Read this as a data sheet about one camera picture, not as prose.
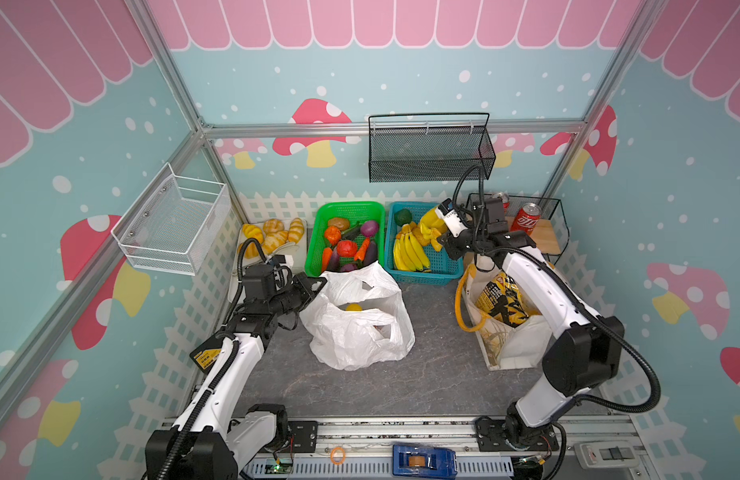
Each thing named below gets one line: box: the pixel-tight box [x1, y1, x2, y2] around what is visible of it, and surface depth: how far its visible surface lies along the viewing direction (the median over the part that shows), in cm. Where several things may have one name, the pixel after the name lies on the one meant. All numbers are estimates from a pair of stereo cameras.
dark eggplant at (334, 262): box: [326, 246, 340, 272], surface depth 108 cm
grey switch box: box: [574, 441, 640, 469], surface depth 71 cm
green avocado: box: [394, 208, 412, 227], surface depth 117 cm
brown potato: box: [328, 217, 350, 231], surface depth 118 cm
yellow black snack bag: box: [476, 272, 529, 327], surface depth 85 cm
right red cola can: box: [510, 202, 542, 235], surface depth 89 cm
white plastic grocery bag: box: [299, 261, 415, 370], surface depth 75 cm
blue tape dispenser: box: [392, 445, 458, 479], surface depth 68 cm
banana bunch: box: [393, 232, 431, 272], surface depth 108 cm
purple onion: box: [361, 220, 379, 237], surface depth 114 cm
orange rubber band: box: [330, 446, 346, 465], surface depth 74 cm
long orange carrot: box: [322, 247, 333, 272], surface depth 111 cm
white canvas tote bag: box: [454, 256, 553, 371], surface depth 83 cm
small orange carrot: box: [354, 237, 370, 261], surface depth 109 cm
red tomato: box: [337, 240, 358, 257], surface depth 107 cm
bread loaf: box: [242, 223, 264, 244], surface depth 118 cm
